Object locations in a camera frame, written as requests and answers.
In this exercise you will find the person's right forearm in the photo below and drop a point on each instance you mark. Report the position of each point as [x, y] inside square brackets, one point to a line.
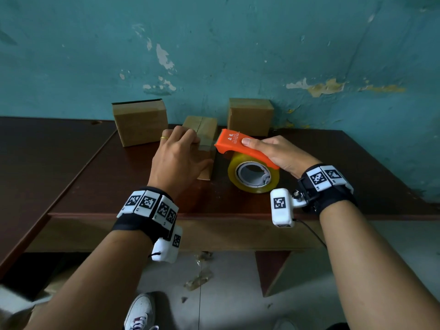
[378, 271]

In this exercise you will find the yellowish clear tape roll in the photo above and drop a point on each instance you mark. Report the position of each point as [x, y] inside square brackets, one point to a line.
[233, 175]

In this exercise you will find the black trousers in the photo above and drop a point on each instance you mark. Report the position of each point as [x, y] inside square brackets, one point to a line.
[338, 327]

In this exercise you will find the small brown cardboard box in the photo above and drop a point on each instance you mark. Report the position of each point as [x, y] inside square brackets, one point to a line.
[251, 118]

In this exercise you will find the person's left hand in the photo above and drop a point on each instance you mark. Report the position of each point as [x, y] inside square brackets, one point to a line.
[175, 164]

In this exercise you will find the large brown cardboard box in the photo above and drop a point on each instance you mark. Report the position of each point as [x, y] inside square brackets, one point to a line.
[206, 128]

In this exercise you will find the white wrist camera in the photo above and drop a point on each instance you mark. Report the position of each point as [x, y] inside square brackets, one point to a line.
[165, 250]
[280, 216]

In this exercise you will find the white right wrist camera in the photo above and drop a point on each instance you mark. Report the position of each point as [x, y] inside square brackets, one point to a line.
[280, 216]

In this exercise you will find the orange tape dispenser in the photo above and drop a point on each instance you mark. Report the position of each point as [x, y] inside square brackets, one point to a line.
[230, 140]

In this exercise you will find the white left shoe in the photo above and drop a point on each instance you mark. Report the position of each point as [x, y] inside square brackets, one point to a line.
[139, 309]

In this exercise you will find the person's left forearm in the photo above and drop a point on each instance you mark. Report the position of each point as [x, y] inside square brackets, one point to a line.
[96, 288]

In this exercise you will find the dark brown wooden table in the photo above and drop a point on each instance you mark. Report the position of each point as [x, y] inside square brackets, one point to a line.
[361, 189]

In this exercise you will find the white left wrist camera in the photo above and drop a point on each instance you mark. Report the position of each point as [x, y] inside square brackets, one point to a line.
[165, 250]

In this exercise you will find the person's right hand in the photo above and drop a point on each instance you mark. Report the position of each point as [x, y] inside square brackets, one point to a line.
[288, 154]

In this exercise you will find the cardboard box with dark edge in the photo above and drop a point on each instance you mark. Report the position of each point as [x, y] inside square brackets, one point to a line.
[141, 125]

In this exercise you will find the crumpled clear plastic scrap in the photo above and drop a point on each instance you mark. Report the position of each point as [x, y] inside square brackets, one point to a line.
[199, 280]

